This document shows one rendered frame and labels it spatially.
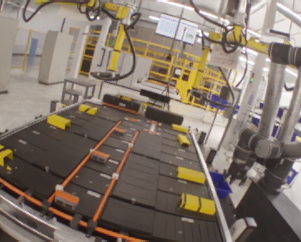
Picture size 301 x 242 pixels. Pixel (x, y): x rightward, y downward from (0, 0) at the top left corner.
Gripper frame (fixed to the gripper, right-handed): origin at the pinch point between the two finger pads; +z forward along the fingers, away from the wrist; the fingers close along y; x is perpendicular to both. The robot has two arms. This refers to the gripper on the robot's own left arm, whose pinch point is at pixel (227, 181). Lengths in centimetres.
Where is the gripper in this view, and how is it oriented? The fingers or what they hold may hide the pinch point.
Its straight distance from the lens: 131.9
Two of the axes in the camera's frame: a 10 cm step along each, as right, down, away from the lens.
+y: -9.6, -2.9, 0.1
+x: -0.9, 2.6, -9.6
